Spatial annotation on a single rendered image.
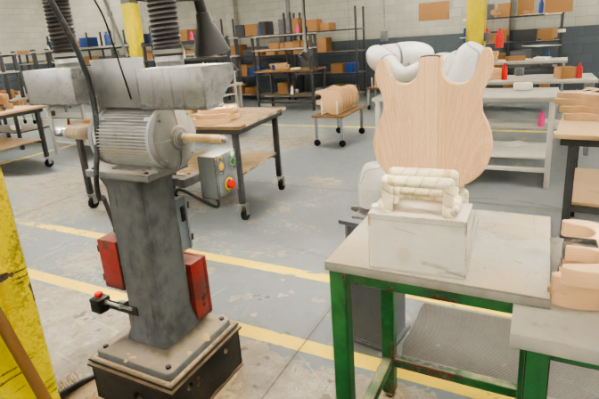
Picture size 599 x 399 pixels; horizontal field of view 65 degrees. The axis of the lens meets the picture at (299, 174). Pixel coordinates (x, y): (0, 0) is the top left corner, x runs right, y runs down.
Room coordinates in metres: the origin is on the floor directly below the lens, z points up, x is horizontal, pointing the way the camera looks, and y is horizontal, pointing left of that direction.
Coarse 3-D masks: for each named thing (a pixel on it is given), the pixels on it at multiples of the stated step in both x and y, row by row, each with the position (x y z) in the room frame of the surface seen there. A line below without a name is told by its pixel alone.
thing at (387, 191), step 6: (384, 186) 1.24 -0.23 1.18; (390, 186) 1.24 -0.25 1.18; (384, 192) 1.24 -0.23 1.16; (390, 192) 1.24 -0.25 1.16; (384, 198) 1.24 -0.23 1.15; (390, 198) 1.24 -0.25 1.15; (384, 204) 1.24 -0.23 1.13; (390, 204) 1.24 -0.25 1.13; (384, 210) 1.24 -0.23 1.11; (390, 210) 1.24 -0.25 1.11
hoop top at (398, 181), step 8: (384, 176) 1.25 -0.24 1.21; (392, 176) 1.24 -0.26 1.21; (400, 176) 1.23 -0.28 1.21; (408, 176) 1.22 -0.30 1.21; (416, 176) 1.22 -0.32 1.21; (424, 176) 1.21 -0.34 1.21; (392, 184) 1.23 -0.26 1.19; (400, 184) 1.22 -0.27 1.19; (408, 184) 1.21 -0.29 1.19; (416, 184) 1.20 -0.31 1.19; (424, 184) 1.19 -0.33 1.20; (432, 184) 1.18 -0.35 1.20; (440, 184) 1.17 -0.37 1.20; (448, 184) 1.17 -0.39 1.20
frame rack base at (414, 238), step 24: (384, 216) 1.23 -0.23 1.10; (408, 216) 1.20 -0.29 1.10; (432, 216) 1.19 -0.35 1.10; (456, 216) 1.18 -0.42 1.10; (384, 240) 1.23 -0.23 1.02; (408, 240) 1.20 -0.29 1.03; (432, 240) 1.17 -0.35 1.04; (456, 240) 1.15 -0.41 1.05; (384, 264) 1.23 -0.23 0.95; (408, 264) 1.20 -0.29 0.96; (432, 264) 1.17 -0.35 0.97; (456, 264) 1.15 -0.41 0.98
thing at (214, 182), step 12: (204, 156) 2.02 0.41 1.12; (216, 156) 2.01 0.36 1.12; (228, 156) 2.08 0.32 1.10; (204, 168) 2.02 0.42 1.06; (216, 168) 2.00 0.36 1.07; (228, 168) 2.07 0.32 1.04; (204, 180) 2.02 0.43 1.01; (216, 180) 1.99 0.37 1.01; (228, 180) 2.06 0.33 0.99; (192, 192) 2.06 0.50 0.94; (204, 192) 2.03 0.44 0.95; (216, 192) 2.00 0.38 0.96; (228, 192) 2.05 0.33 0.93
